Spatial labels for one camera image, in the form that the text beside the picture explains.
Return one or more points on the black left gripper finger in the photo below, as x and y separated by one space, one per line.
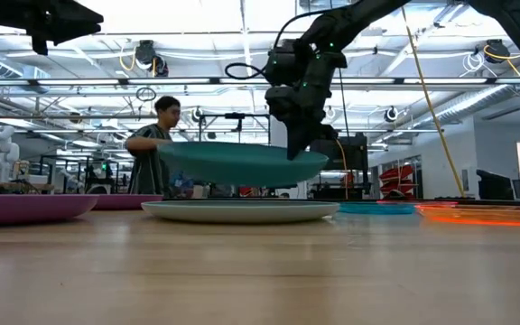
77 22

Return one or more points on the teal plastic plate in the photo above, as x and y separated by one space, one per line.
242 164

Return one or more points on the blue translucent plastic plate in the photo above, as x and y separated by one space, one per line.
377 208

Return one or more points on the red translucent plastic plate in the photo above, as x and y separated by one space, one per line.
422 202

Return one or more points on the small purple plastic plate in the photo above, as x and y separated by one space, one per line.
127 201

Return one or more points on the large purple plastic plate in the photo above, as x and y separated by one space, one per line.
25 208

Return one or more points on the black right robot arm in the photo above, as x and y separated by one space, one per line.
355 18

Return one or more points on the black background monitor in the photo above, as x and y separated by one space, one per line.
355 153

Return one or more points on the red storage shelf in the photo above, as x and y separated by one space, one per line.
397 178

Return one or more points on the pale green plastic plate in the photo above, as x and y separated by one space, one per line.
242 212

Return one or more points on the white humanoid robot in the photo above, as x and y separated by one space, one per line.
0 149

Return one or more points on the person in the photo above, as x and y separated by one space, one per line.
148 162

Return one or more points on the orange translucent plastic plate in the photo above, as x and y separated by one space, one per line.
490 216

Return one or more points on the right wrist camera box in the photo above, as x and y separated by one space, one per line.
280 101

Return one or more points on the black metal frame rig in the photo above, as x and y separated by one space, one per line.
235 116

